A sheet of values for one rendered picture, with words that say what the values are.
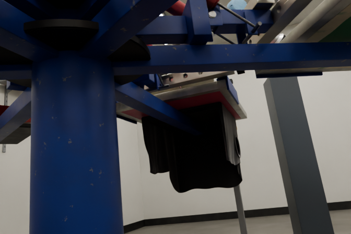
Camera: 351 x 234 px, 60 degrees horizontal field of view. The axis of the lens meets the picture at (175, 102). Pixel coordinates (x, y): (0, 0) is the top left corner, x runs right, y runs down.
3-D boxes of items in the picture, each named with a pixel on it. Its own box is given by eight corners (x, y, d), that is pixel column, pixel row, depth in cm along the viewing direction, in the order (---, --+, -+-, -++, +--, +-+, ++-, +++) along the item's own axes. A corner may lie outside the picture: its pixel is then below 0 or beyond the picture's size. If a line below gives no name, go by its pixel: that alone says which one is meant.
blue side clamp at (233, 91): (229, 106, 162) (227, 93, 164) (238, 104, 161) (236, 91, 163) (218, 91, 135) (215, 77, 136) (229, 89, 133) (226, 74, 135)
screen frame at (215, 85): (166, 132, 223) (166, 127, 224) (247, 118, 206) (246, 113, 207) (109, 112, 151) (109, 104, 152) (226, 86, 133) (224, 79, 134)
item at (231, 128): (231, 175, 190) (222, 119, 200) (245, 174, 188) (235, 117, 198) (215, 176, 148) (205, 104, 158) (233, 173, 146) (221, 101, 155)
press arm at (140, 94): (195, 136, 193) (194, 126, 195) (203, 134, 192) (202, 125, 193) (65, 78, 80) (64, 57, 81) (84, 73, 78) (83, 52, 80)
